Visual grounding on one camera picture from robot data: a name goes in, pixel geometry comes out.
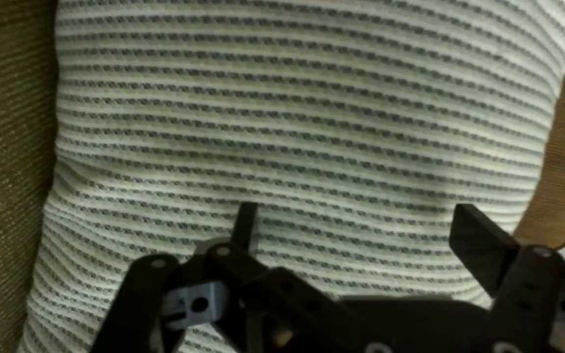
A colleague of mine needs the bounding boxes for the brown fabric sofa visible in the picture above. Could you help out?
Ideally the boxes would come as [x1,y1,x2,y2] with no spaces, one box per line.
[0,0,60,353]

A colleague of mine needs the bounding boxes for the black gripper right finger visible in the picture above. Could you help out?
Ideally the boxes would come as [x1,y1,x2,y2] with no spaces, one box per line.
[447,203,565,353]

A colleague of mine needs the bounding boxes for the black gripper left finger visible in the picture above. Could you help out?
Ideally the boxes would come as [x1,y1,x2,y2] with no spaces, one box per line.
[90,201,339,353]

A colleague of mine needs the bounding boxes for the grey white striped pillow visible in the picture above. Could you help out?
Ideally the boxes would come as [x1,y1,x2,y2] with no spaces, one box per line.
[15,0,565,353]

